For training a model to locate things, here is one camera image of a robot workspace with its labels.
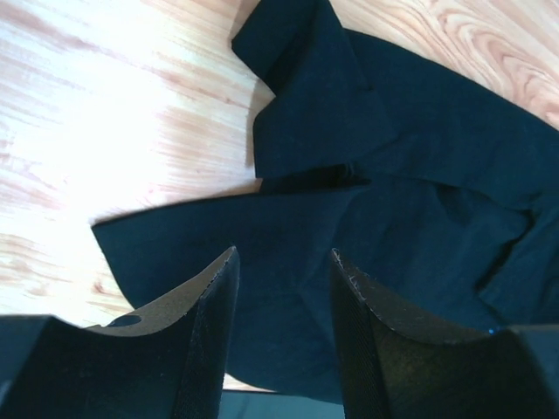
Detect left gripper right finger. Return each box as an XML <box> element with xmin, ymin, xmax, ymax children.
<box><xmin>330</xmin><ymin>251</ymin><xmax>558</xmax><ymax>418</ymax></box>

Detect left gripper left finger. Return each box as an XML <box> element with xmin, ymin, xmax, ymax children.
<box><xmin>1</xmin><ymin>248</ymin><xmax>239</xmax><ymax>418</ymax></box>

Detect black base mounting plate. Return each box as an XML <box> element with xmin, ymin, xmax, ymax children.
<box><xmin>218</xmin><ymin>390</ymin><xmax>344</xmax><ymax>419</ymax></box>

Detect black t shirt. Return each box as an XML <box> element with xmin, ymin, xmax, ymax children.
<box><xmin>93</xmin><ymin>1</ymin><xmax>558</xmax><ymax>402</ymax></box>

